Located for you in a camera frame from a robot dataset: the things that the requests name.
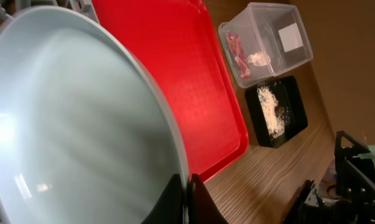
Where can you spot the light blue plate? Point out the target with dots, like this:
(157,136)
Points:
(86,134)

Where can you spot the red serving tray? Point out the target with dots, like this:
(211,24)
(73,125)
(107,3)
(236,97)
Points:
(176,41)

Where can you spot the clear plastic bin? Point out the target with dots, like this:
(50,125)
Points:
(277,30)

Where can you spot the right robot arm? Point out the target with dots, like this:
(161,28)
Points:
(309,207)

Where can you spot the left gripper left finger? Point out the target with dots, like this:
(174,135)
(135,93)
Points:
(169,207)

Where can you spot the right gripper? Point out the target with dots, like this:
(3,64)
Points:
(355,170)

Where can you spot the grey dishwasher rack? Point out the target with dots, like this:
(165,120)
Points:
(8,8)

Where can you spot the white napkin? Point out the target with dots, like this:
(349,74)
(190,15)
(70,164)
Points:
(259,59)

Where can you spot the food scraps and rice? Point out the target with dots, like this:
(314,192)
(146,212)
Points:
(276,113)

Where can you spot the red snack wrapper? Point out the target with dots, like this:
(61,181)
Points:
(236,47)

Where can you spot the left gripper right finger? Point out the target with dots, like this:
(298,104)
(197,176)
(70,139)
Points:
(201,207)

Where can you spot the black waste tray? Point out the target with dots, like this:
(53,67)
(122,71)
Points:
(296,111)

